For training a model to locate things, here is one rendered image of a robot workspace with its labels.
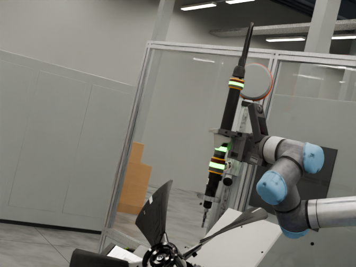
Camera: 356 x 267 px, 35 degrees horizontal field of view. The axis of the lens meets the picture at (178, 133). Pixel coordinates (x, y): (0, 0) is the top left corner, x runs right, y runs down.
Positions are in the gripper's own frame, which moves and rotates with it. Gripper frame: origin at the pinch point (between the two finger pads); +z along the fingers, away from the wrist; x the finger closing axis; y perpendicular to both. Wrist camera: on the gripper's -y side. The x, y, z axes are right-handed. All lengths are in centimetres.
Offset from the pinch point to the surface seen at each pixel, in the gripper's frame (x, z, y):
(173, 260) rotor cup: -4.8, 1.2, 40.5
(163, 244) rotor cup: -2.6, 8.8, 38.0
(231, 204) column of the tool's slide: 58, 34, 28
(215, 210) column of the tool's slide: 55, 39, 32
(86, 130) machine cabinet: 300, 479, 28
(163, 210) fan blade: 6.5, 20.9, 29.8
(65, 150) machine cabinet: 280, 485, 58
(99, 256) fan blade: -10, 28, 48
